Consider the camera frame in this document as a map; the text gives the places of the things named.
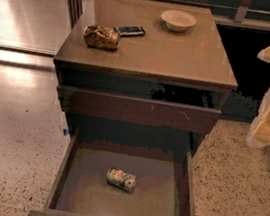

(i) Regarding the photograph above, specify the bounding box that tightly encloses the dark blue snack bar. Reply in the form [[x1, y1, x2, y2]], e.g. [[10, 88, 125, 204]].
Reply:
[[115, 26, 145, 37]]

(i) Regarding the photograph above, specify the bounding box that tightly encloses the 7up soda can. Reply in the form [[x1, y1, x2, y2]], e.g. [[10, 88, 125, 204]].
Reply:
[[106, 167, 137, 192]]

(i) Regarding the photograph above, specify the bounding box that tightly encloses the brown drawer cabinet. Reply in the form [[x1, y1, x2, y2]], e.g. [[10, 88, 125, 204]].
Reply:
[[29, 0, 249, 216]]

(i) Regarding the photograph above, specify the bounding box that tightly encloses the white ceramic bowl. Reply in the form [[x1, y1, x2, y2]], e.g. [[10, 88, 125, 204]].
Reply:
[[161, 9, 197, 33]]

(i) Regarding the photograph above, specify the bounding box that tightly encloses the blue tape piece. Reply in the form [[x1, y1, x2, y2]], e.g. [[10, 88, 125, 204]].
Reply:
[[63, 129, 70, 136]]

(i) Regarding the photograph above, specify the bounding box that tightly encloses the open middle drawer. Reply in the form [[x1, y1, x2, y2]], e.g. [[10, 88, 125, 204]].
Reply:
[[29, 141, 195, 216]]

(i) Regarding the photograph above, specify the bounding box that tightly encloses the brown chip bag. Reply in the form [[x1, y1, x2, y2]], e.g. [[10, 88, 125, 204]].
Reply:
[[83, 25, 121, 50]]

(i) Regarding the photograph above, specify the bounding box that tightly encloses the closed top drawer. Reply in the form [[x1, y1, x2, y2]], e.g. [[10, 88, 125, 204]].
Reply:
[[57, 85, 221, 134]]

